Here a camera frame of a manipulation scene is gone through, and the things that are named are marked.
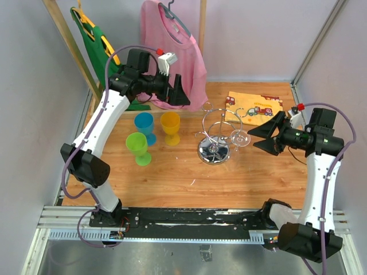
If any purple cable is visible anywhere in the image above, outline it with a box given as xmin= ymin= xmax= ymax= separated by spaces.
xmin=61 ymin=45 xmax=164 ymax=248
xmin=269 ymin=102 xmax=357 ymax=275

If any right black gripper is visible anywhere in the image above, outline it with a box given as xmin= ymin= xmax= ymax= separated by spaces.
xmin=248 ymin=111 xmax=310 ymax=156

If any chrome wine glass rack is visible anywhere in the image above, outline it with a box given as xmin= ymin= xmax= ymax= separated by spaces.
xmin=196 ymin=102 xmax=244 ymax=166

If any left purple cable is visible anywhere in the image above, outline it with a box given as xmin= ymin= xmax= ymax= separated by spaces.
xmin=61 ymin=45 xmax=164 ymax=248

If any green plastic wine glass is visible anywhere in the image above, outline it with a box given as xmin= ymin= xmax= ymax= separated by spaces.
xmin=126 ymin=132 xmax=151 ymax=166

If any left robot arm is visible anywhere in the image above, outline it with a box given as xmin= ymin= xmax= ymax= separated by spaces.
xmin=60 ymin=45 xmax=190 ymax=227

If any wooden clothes rack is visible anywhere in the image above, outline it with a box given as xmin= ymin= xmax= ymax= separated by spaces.
xmin=43 ymin=1 xmax=207 ymax=118

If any clear wine glass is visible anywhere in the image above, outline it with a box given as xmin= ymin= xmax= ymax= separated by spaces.
xmin=230 ymin=129 xmax=251 ymax=151

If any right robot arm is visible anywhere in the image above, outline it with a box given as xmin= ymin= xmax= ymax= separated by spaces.
xmin=248 ymin=108 xmax=345 ymax=263

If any aluminium frame rail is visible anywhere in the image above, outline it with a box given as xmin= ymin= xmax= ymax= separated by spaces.
xmin=19 ymin=205 xmax=365 ymax=275

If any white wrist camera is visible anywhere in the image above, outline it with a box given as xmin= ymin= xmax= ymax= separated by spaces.
xmin=288 ymin=103 xmax=305 ymax=128
xmin=158 ymin=52 xmax=178 ymax=76

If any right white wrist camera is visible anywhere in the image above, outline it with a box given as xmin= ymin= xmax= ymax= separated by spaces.
xmin=288 ymin=103 xmax=305 ymax=128

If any grey clothes hanger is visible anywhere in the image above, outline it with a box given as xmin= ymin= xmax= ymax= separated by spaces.
xmin=157 ymin=1 xmax=192 ymax=45

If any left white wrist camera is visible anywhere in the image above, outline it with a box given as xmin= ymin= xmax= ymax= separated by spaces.
xmin=158 ymin=52 xmax=178 ymax=76

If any orange plastic wine glass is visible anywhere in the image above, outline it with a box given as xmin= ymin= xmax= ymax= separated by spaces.
xmin=160 ymin=112 xmax=181 ymax=146

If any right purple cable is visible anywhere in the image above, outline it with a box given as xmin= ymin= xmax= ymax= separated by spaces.
xmin=269 ymin=102 xmax=357 ymax=275

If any green vest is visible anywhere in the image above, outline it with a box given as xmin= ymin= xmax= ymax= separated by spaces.
xmin=70 ymin=8 xmax=151 ymax=111

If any yellow clothes hanger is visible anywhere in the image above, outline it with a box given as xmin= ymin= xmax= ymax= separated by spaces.
xmin=72 ymin=0 xmax=114 ymax=57

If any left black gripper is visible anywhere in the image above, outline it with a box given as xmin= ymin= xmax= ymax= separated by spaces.
xmin=140 ymin=68 xmax=191 ymax=106

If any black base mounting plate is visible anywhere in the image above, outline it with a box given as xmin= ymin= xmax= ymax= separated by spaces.
xmin=89 ymin=207 xmax=278 ymax=240

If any pink t-shirt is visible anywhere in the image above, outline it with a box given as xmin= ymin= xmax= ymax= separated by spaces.
xmin=138 ymin=1 xmax=208 ymax=112

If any yellow printed folded cloth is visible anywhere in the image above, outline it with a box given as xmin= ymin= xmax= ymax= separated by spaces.
xmin=225 ymin=91 xmax=283 ymax=126

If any blue plastic wine glass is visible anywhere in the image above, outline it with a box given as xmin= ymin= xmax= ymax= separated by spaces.
xmin=134 ymin=112 xmax=157 ymax=146

